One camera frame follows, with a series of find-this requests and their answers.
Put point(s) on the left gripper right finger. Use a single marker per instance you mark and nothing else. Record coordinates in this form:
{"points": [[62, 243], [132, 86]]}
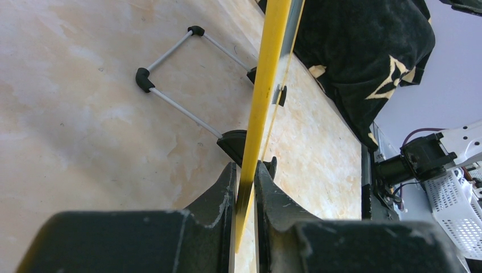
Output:
{"points": [[291, 239]]}

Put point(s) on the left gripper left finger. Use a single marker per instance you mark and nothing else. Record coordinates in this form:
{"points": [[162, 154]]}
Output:
{"points": [[198, 238]]}

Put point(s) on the whiteboard with yellow frame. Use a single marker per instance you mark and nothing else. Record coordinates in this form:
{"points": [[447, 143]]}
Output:
{"points": [[281, 23]]}

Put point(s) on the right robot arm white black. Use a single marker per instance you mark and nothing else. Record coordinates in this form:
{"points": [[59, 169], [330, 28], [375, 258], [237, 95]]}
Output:
{"points": [[430, 157]]}

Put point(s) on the white perforated basket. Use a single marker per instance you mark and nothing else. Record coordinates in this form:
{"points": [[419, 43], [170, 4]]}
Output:
{"points": [[455, 206]]}

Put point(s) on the black floral blanket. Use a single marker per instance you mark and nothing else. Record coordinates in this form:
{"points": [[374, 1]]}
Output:
{"points": [[360, 52]]}

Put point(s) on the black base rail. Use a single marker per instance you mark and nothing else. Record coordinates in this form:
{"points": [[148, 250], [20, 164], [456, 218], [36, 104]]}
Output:
{"points": [[372, 206]]}

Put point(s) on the whiteboard wire stand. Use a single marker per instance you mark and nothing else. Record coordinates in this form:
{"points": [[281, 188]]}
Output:
{"points": [[206, 77]]}

